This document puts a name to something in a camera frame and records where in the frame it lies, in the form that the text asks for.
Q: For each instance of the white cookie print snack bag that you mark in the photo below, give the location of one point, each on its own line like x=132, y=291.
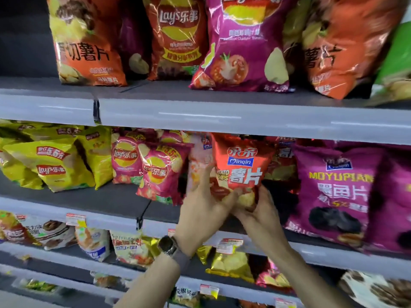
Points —
x=54, y=234

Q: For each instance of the person's left hand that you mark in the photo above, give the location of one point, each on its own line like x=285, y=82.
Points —
x=199, y=218

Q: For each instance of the orange Qinqin chip bag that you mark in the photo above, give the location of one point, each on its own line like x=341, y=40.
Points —
x=86, y=44
x=350, y=48

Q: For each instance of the red yellow chips snack bag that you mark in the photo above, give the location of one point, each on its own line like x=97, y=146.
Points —
x=244, y=163
x=282, y=163

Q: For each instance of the red yellow price tag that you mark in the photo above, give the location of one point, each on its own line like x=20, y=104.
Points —
x=228, y=246
x=75, y=220
x=209, y=291
x=21, y=217
x=171, y=232
x=285, y=303

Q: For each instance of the person's right hand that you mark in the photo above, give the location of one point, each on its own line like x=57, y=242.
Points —
x=263, y=224

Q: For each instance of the person's left forearm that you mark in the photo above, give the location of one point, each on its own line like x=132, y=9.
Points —
x=151, y=285

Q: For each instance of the golden foil snack bag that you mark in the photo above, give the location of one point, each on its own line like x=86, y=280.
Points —
x=151, y=246

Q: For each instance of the grey store shelving unit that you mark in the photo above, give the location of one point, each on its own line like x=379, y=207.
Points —
x=224, y=120

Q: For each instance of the small yellow green snack bag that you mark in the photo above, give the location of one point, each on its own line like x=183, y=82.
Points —
x=185, y=297

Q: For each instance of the tray of green packs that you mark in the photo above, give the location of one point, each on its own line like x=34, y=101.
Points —
x=38, y=285

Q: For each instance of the person's right forearm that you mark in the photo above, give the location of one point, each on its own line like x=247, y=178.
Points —
x=308, y=282

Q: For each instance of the white blue orange snack bag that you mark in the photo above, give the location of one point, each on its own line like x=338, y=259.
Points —
x=93, y=243

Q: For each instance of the smartwatch with grey band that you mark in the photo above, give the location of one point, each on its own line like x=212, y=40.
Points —
x=168, y=246

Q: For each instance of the white Qinqin chip bag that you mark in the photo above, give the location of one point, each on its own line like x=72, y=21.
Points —
x=199, y=157

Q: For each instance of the large green chips snack bag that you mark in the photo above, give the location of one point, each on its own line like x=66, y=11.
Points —
x=395, y=67
x=297, y=22

